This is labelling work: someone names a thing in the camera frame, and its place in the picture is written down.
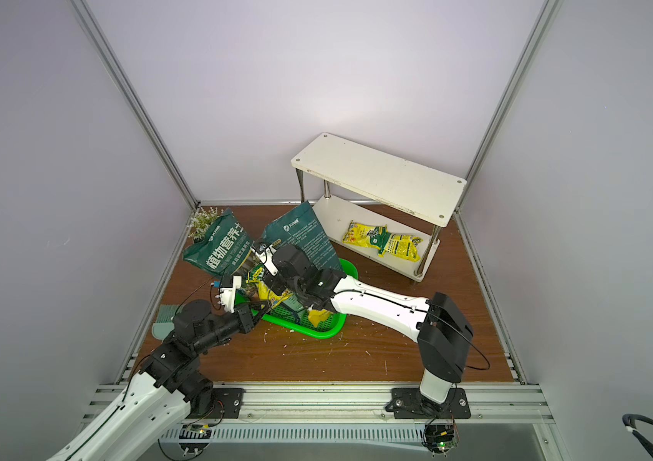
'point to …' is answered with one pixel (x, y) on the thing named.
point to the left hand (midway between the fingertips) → (274, 306)
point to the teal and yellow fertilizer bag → (302, 228)
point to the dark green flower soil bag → (222, 248)
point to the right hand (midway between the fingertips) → (270, 256)
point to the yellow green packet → (257, 277)
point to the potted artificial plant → (200, 222)
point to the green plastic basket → (287, 315)
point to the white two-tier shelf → (403, 233)
